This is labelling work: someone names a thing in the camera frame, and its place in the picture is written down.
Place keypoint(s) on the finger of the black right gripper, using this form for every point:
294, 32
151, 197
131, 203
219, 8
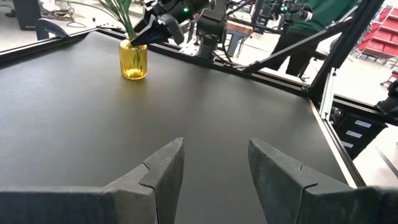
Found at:
149, 34
175, 31

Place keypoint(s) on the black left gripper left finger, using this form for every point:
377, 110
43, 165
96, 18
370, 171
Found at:
155, 186

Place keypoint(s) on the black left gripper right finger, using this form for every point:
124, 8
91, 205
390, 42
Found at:
280, 186

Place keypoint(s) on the black background robot arm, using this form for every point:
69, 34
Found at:
280, 11

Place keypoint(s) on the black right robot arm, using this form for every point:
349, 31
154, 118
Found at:
211, 28

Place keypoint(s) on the yellow glass vase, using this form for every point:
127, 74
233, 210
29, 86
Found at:
133, 60

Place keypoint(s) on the pink artificial flower bunch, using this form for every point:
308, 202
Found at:
126, 18

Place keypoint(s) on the wooden top blue table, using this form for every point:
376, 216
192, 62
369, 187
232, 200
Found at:
239, 29

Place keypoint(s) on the black table mat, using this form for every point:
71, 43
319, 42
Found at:
186, 109

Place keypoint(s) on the black box white labels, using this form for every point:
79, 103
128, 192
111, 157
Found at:
357, 133

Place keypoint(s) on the black table clamp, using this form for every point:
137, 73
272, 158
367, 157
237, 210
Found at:
49, 28

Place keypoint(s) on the black floor box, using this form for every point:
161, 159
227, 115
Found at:
26, 14

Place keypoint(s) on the person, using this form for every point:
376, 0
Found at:
311, 18

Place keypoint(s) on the red storage bin rack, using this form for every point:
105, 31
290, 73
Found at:
379, 40

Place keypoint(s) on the black aluminium table frame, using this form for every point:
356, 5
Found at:
280, 81

